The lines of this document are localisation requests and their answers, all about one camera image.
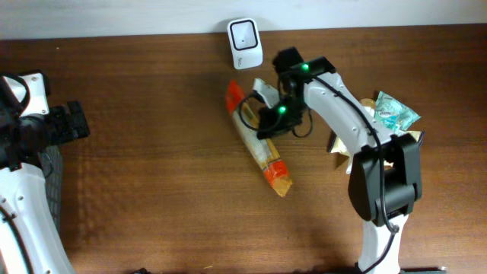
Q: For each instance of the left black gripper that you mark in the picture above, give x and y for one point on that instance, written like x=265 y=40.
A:
x=76 y=119

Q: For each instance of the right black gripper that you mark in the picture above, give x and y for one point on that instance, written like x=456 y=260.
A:
x=272 y=127

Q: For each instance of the orange spaghetti packet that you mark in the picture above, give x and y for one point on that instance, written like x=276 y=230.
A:
x=263 y=151

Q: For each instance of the cream snack bag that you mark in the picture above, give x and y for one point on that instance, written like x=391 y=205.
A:
x=337 y=146

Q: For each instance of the teal crinkled snack packet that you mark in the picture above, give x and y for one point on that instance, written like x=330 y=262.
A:
x=405 y=115

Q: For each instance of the white cosmetic tube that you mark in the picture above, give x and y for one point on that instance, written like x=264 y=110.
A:
x=369 y=105

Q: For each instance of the teal Kleenex tissue pack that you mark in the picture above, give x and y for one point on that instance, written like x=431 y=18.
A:
x=387 y=119

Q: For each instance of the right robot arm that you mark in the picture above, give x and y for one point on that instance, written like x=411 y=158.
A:
x=385 y=180

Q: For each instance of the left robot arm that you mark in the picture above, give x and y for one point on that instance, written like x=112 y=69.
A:
x=31 y=173

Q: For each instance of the white barcode scanner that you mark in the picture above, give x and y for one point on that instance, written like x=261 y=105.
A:
x=246 y=47

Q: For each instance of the grey plastic mesh basket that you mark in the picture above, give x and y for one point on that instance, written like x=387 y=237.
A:
x=52 y=163

